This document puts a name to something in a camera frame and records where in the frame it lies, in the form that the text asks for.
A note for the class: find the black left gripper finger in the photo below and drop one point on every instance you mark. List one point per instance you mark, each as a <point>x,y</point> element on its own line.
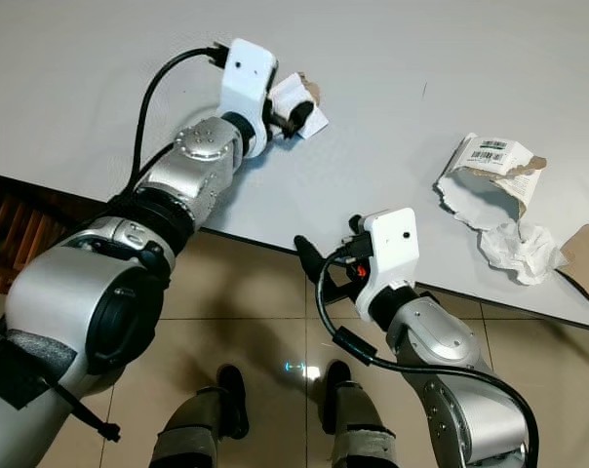
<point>298,117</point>

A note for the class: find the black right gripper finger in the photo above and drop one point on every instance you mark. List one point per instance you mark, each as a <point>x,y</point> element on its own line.
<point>359,225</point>
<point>316,261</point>

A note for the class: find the white paper trash scrap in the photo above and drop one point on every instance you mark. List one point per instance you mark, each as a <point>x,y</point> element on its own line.
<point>290,88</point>

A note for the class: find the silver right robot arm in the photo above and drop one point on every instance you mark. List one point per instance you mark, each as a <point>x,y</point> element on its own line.
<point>451,380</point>

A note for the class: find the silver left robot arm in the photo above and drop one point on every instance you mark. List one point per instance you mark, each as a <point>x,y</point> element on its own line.
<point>80,302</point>

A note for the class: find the torn barcode cardboard packaging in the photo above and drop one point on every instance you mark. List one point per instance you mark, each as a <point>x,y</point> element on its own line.
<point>494,156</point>

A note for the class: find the robot right leg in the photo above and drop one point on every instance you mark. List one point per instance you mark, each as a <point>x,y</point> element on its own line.
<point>358,424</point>

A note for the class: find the robot leg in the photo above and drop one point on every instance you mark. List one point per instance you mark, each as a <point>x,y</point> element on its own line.
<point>197,419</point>
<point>358,424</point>

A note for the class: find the crumpled white paper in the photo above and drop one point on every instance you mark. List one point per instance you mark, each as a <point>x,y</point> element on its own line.
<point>519,252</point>

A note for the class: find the robot left leg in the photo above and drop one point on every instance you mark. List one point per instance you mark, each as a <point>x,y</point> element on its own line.
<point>197,419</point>

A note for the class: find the brown wooden slatted chair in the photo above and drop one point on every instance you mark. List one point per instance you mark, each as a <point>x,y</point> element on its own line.
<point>4,234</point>

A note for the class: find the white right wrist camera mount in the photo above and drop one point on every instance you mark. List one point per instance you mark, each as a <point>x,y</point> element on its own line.
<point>394,249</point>

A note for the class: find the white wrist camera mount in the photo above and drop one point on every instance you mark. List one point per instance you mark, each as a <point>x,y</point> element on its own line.
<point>394,249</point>
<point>248,83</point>

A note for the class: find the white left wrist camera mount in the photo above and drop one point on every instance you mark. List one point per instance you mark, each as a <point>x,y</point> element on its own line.
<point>248,83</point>

